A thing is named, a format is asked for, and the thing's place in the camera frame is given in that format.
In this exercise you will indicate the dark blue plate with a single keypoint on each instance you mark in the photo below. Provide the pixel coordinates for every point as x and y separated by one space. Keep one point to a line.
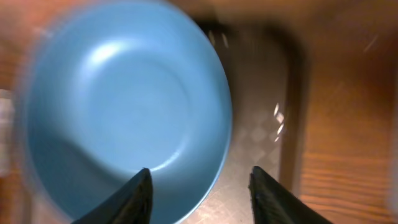
121 86

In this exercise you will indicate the brown serving tray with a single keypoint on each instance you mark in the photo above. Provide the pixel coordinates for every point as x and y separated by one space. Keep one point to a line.
263 63

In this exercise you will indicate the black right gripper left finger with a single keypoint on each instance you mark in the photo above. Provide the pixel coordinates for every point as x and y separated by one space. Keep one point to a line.
131 204

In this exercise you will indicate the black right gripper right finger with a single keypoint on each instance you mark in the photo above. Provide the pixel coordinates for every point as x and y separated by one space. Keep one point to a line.
272 203

